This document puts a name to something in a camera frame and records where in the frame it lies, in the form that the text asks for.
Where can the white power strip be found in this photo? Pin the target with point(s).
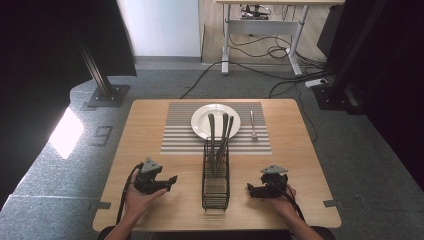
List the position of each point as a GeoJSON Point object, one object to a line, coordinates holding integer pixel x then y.
{"type": "Point", "coordinates": [316, 82]}

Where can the white wall panel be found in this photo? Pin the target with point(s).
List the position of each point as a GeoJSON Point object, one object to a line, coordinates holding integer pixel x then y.
{"type": "Point", "coordinates": [160, 26]}

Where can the dark curtain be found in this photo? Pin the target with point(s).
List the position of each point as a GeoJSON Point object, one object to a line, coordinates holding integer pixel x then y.
{"type": "Point", "coordinates": [36, 66]}
{"type": "Point", "coordinates": [396, 83]}

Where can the steel fork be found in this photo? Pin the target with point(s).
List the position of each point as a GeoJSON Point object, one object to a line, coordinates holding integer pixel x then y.
{"type": "Point", "coordinates": [253, 126]}

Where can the white-legged wooden desk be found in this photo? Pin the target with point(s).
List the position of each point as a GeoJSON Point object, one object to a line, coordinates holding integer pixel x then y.
{"type": "Point", "coordinates": [263, 27]}

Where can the grey striped placemat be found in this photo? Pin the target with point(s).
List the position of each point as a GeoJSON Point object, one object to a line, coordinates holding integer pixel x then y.
{"type": "Point", "coordinates": [180, 140]}

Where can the black metal stand with baseplate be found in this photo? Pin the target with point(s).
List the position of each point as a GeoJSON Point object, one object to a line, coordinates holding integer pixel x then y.
{"type": "Point", "coordinates": [100, 76]}

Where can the white round plate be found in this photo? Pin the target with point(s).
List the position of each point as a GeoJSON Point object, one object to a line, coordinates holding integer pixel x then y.
{"type": "Point", "coordinates": [200, 121]}

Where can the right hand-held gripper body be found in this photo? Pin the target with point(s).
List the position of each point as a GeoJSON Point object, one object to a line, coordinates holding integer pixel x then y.
{"type": "Point", "coordinates": [274, 184]}

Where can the black device under desk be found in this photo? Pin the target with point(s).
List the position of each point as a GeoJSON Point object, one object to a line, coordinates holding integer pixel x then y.
{"type": "Point", "coordinates": [255, 11]}

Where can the person's left hand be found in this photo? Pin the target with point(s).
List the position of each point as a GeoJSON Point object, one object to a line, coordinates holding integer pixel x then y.
{"type": "Point", "coordinates": [140, 200]}

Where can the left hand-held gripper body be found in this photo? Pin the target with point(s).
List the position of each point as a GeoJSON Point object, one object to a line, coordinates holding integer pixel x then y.
{"type": "Point", "coordinates": [149, 180]}

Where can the steel table knife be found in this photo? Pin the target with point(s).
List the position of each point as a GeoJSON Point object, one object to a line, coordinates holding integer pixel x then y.
{"type": "Point", "coordinates": [212, 140]}

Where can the grey floor socket cover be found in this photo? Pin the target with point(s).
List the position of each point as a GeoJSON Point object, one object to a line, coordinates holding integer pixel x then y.
{"type": "Point", "coordinates": [102, 136]}

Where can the person's right hand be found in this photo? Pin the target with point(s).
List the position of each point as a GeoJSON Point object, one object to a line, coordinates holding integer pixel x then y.
{"type": "Point", "coordinates": [283, 203]}

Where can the steel spoon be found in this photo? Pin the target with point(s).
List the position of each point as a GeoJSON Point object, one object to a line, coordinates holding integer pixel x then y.
{"type": "Point", "coordinates": [222, 140]}

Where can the grey tape strip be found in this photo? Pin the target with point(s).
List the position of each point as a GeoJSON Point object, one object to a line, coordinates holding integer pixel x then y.
{"type": "Point", "coordinates": [329, 203]}
{"type": "Point", "coordinates": [103, 205]}

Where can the person's dark clothing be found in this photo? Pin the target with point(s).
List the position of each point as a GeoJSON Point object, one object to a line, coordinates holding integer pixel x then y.
{"type": "Point", "coordinates": [216, 236]}

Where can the slim steel cutlery piece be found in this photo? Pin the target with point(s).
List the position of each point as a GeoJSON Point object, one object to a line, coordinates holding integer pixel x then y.
{"type": "Point", "coordinates": [228, 128]}

